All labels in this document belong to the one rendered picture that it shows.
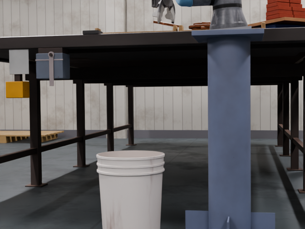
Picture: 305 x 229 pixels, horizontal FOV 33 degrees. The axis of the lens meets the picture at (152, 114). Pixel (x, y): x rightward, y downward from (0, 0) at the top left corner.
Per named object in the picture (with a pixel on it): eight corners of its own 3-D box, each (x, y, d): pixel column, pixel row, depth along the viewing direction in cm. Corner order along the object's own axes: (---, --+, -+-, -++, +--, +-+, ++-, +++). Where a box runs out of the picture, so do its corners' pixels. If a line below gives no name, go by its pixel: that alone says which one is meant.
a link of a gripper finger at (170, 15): (169, 24, 270) (164, 7, 266) (178, 23, 266) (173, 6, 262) (165, 27, 268) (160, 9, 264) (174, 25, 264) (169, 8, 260)
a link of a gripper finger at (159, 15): (151, 24, 259) (156, 9, 262) (160, 23, 255) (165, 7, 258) (147, 21, 257) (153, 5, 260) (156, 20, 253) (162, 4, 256)
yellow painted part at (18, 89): (22, 97, 246) (22, 48, 245) (5, 98, 248) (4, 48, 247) (30, 97, 254) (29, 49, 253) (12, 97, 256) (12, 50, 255)
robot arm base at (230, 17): (244, 27, 197) (243, 0, 197) (206, 31, 202) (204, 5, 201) (250, 30, 211) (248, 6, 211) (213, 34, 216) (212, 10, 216)
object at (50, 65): (62, 85, 241) (61, 47, 240) (34, 86, 244) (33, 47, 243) (71, 86, 252) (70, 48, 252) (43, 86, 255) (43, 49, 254)
